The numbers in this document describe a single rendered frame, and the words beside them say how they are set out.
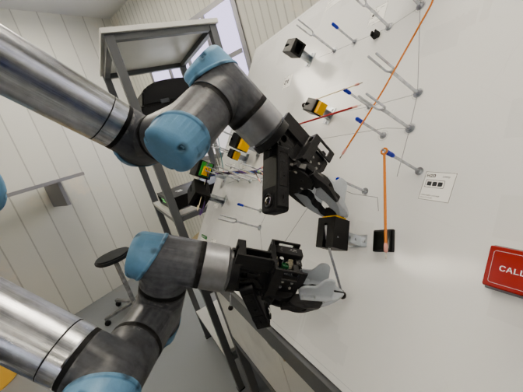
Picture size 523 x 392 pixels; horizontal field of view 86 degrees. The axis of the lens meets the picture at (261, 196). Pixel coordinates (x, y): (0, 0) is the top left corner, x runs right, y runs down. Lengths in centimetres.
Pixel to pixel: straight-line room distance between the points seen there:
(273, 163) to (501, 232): 33
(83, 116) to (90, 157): 322
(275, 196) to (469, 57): 40
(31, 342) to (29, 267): 309
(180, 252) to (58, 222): 313
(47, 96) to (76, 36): 363
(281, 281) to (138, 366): 22
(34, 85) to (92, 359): 33
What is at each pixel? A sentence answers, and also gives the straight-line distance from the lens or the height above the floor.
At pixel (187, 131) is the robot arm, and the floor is 137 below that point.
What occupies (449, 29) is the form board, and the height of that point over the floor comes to 142.
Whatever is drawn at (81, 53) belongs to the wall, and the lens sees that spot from 401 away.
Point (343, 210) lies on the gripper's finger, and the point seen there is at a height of 117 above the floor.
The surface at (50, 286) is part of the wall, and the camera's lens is 359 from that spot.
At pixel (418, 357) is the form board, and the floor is 97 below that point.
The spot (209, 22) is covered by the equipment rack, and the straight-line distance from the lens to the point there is 152.
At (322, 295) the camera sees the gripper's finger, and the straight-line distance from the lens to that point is 52.
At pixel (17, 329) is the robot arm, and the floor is 121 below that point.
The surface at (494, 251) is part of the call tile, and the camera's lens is 45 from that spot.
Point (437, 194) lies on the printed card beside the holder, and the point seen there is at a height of 117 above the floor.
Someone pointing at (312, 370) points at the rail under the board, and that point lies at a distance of 67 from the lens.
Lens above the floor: 136
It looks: 14 degrees down
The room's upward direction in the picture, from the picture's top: 16 degrees counter-clockwise
